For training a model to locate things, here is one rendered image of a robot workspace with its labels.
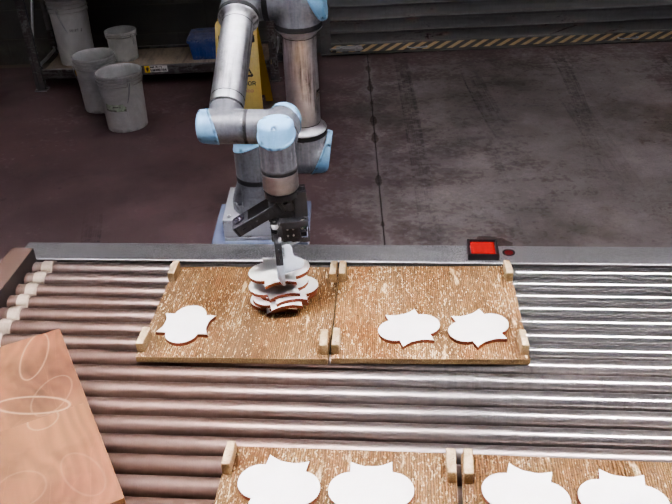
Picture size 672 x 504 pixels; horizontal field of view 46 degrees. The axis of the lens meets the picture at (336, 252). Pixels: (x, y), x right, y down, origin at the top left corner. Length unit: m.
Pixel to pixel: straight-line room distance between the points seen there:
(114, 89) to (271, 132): 3.71
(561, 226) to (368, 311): 2.35
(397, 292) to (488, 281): 0.22
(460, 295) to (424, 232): 2.09
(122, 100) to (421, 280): 3.63
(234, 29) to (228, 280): 0.58
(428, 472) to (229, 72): 0.93
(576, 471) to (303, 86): 1.12
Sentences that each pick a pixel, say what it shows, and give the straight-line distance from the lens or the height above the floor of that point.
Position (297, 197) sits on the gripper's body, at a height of 1.22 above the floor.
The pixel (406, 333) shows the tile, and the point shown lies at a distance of 1.72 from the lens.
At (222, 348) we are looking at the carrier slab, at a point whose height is 0.94.
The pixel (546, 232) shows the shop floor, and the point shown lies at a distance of 3.98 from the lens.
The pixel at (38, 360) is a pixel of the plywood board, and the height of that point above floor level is 1.04.
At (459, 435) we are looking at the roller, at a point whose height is 0.91.
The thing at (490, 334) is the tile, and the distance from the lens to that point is 1.73.
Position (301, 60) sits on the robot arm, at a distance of 2.00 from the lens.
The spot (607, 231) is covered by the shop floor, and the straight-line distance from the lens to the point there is 4.05.
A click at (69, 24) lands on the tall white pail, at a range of 6.24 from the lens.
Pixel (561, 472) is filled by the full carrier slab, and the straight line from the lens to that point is 1.48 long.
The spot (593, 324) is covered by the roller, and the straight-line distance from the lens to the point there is 1.85.
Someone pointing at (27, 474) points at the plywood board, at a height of 1.04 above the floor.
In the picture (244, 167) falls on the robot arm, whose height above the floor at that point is 1.08.
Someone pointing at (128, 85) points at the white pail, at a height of 0.31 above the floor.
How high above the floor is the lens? 2.00
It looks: 32 degrees down
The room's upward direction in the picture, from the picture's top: 3 degrees counter-clockwise
